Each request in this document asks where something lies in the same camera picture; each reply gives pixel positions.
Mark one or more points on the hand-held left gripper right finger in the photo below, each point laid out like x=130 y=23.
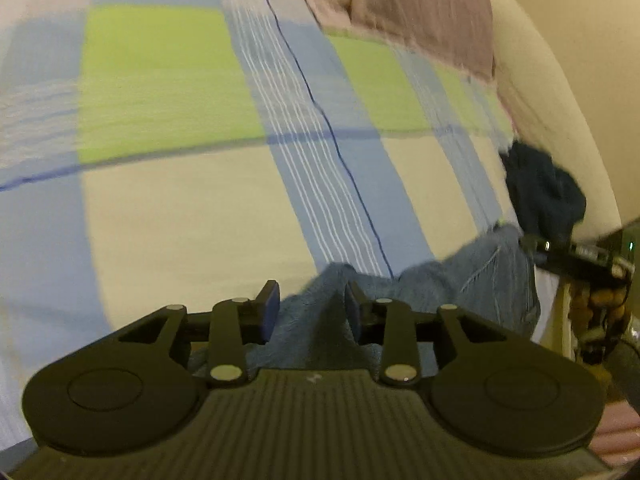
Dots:
x=354 y=310

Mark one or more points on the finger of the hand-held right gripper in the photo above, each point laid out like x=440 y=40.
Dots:
x=534 y=246

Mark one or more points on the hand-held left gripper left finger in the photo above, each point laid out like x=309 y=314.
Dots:
x=270 y=304

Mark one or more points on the dark blue garment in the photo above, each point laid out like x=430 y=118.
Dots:
x=546 y=191

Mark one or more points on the blue denim jeans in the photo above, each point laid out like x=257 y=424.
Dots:
x=480 y=280

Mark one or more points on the person's right hand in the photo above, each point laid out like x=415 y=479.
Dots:
x=597 y=312

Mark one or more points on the white cloth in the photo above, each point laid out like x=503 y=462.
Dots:
x=549 y=307

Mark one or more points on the plaid bed sheet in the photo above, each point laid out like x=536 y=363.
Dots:
x=210 y=170

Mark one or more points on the cream bed headboard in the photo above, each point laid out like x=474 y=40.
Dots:
x=550 y=75

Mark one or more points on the pink striped cloth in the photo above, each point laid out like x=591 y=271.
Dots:
x=621 y=435

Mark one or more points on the brown pink blanket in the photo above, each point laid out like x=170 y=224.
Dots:
x=400 y=7

